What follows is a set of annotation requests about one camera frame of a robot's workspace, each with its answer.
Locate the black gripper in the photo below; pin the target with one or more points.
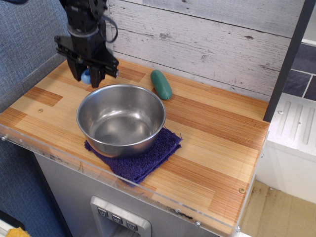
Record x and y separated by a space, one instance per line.
82 53

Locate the blue and grey spoon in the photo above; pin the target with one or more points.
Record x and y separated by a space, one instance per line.
85 77

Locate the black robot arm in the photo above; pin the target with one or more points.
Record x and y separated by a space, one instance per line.
86 18

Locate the stainless steel bowl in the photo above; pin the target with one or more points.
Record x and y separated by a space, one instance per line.
121 120

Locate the green oblong toy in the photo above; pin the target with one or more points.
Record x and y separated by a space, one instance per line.
161 85

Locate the clear acrylic edge guard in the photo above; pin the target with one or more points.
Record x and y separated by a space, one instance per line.
153 194

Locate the purple folded cloth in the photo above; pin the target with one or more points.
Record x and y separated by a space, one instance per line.
136 169

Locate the silver dispenser panel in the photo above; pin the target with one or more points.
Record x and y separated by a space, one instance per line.
114 221

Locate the yellow and black object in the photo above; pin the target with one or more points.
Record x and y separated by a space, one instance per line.
7 230

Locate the white ridged appliance top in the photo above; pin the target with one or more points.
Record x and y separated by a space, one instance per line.
293 126

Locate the dark grey right post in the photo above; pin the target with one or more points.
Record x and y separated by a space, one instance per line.
293 48

